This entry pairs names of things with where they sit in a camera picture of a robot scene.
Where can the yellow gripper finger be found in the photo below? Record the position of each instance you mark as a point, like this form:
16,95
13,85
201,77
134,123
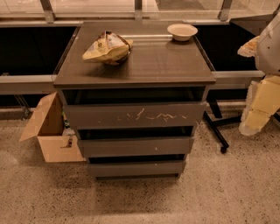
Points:
249,48
262,102

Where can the grey bottom drawer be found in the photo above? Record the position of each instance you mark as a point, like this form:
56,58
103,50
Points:
137,169

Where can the grey drawer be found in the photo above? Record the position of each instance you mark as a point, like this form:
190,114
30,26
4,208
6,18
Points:
116,116
137,169
135,147

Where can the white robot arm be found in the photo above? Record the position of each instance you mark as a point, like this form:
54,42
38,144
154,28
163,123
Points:
267,57

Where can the grey top drawer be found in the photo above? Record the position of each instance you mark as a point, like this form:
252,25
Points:
116,116

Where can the dark grey drawer cabinet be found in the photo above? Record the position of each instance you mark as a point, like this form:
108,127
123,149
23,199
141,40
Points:
158,70

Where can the grey middle drawer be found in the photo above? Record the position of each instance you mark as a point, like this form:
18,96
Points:
135,147

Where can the open cardboard box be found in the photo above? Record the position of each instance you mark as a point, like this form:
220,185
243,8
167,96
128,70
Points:
47,125

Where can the black rolling side table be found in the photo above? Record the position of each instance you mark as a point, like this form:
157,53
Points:
227,87

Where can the white paper bowl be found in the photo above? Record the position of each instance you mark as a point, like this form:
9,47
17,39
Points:
182,32

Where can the yellow crumpled chip bag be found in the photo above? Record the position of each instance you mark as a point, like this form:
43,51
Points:
109,48

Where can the green bottle in box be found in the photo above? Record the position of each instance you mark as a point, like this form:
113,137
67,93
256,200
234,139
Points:
65,121

